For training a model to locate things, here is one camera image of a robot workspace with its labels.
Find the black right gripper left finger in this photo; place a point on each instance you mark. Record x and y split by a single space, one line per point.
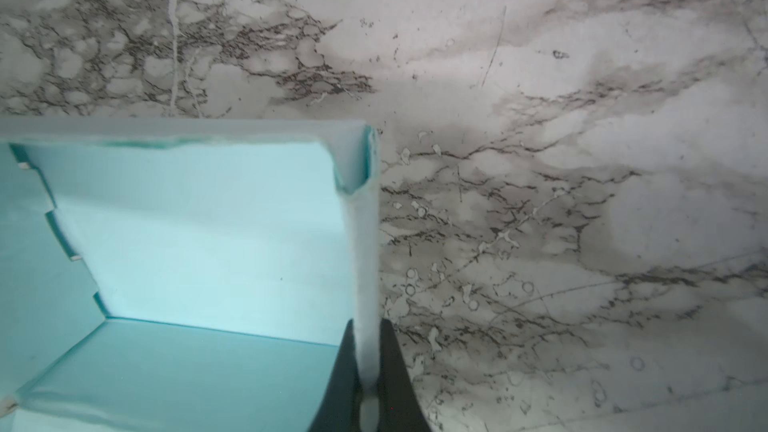
339 408

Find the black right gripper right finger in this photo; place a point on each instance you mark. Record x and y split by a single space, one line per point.
399 410

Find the light blue paper box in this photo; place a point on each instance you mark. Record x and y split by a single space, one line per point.
185 274

